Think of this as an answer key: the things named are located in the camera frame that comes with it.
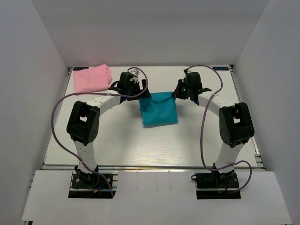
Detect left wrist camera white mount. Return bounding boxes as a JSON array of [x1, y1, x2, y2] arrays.
[[127, 68, 140, 83]]

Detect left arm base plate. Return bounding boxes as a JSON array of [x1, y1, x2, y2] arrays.
[[68, 166, 117, 199]]

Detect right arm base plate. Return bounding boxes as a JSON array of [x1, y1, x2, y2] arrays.
[[191, 171, 241, 200]]

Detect pink folded t shirt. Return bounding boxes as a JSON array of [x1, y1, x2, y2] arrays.
[[73, 64, 113, 92]]

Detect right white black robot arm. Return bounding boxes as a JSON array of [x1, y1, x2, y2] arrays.
[[172, 69, 255, 187]]

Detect right blue table label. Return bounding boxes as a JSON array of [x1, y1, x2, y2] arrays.
[[212, 67, 229, 71]]

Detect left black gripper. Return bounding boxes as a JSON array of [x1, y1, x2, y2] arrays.
[[127, 79, 151, 101]]

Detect teal t shirt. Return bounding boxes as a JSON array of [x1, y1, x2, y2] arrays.
[[139, 91, 178, 127]]

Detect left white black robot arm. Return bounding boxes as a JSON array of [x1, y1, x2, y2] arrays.
[[67, 71, 151, 187]]

